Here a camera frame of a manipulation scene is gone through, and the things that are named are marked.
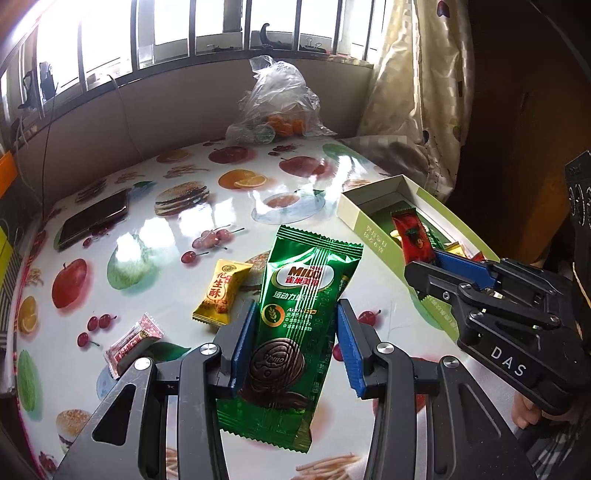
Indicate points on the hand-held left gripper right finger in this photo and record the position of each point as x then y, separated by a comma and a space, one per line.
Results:
351, 350

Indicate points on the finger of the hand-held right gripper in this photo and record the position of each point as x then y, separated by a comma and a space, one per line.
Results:
466, 267
434, 281

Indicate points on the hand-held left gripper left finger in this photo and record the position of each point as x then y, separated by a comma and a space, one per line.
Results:
242, 346

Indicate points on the long gold snack bar packet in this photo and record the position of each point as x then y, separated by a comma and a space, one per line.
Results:
455, 249

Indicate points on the red gold snack packet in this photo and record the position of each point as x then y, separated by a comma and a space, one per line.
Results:
413, 235

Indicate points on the green chocolate biscuit packet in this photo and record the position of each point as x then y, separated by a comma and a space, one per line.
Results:
300, 286

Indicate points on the green cardboard box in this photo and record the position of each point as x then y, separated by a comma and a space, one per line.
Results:
369, 217

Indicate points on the person's right hand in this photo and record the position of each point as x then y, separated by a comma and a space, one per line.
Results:
528, 415

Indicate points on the yellow candy packet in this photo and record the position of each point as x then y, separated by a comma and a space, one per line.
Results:
221, 290

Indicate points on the person's plaid clothing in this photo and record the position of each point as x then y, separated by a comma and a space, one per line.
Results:
558, 457

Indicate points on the small pink candy packet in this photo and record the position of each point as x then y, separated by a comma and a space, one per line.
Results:
136, 344

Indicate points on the fruit print tablecloth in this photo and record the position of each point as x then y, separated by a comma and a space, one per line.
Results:
138, 286

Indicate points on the brown wooden cabinet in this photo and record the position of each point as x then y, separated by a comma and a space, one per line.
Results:
517, 115

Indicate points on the cream patterned curtain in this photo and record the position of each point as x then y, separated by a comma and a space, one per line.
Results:
415, 92

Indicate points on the black smartphone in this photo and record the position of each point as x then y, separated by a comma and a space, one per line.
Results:
92, 219

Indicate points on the orange tangerines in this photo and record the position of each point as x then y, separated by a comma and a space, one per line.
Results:
281, 124

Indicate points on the black white striped box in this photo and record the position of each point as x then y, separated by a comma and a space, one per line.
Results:
11, 286

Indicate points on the clear plastic bag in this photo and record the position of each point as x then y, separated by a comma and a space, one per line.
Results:
277, 87

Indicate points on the yellow-green box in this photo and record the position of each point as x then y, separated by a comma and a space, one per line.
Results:
4, 251

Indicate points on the black binder clip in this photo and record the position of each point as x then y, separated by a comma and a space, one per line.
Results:
314, 45

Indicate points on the orange box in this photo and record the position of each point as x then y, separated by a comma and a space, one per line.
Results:
5, 173

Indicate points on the black hook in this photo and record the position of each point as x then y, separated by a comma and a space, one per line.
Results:
268, 36

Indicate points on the window with metal bars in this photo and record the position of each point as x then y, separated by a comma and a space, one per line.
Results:
184, 32

